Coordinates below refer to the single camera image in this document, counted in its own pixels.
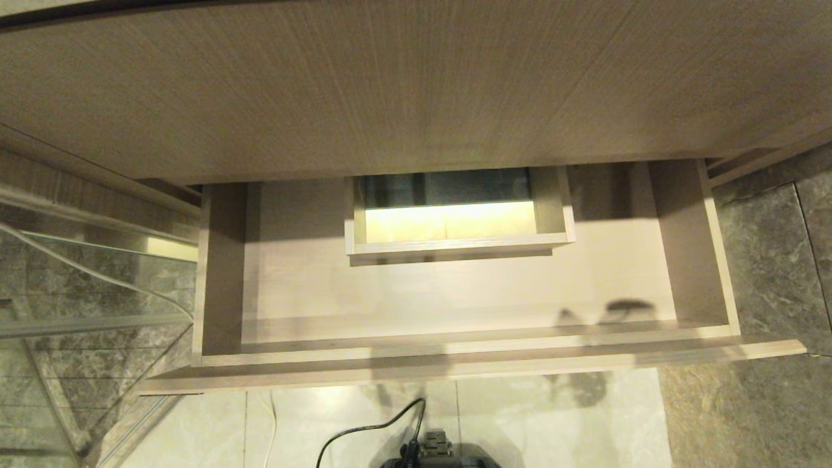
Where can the beige wooden drawer front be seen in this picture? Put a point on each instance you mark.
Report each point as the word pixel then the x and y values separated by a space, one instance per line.
pixel 455 292

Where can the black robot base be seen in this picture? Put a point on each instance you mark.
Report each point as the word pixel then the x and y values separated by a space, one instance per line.
pixel 442 455

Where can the beige wooden vanity cabinet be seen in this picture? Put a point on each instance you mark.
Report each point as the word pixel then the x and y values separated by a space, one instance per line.
pixel 390 78

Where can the framed glass shower door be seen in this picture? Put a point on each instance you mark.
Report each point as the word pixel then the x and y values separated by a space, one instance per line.
pixel 65 357

